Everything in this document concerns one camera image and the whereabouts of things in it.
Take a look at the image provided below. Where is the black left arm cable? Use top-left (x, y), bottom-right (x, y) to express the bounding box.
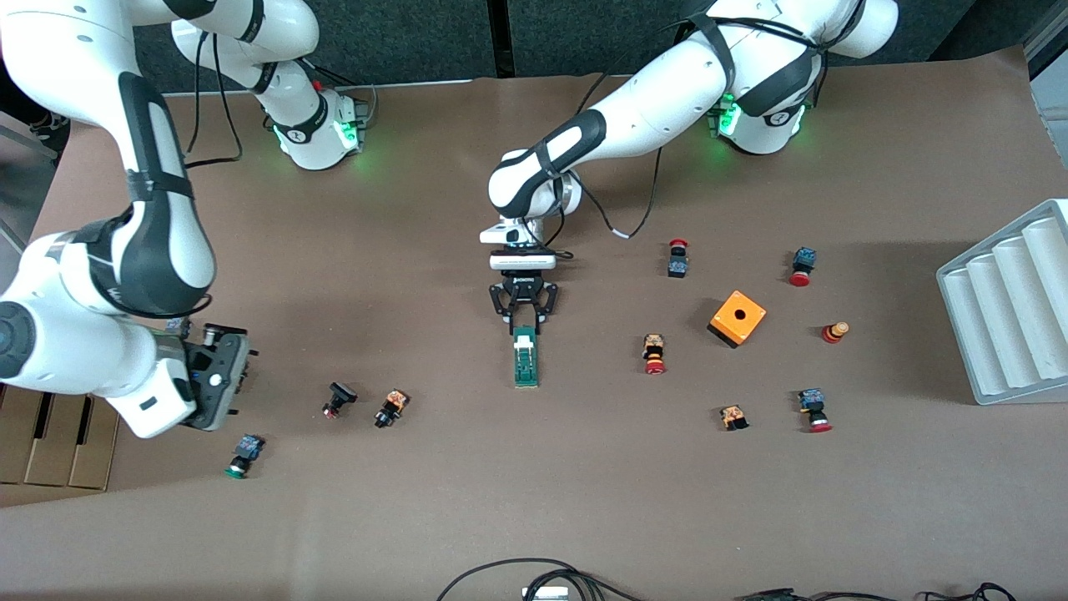
top-left (547, 73), bottom-right (664, 260)

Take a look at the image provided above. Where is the black switch red tip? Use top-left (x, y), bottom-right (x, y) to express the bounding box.
top-left (321, 381), bottom-right (359, 420)

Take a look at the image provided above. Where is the black selector switch orange block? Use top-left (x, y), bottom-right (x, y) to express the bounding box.
top-left (373, 388), bottom-right (411, 430)

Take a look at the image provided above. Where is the black looped cable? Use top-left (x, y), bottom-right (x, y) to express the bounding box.
top-left (436, 558), bottom-right (647, 601)

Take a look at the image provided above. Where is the orange button enclosure box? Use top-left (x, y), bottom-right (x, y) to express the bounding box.
top-left (707, 290), bottom-right (768, 349)

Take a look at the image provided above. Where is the grey ribbed plastic tray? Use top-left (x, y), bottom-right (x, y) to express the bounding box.
top-left (935, 198), bottom-right (1068, 407)

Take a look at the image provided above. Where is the thin black cable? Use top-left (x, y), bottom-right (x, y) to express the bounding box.
top-left (734, 588), bottom-right (910, 601)

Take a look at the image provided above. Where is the curly black cable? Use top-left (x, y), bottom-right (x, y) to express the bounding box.
top-left (918, 582), bottom-right (1019, 601)

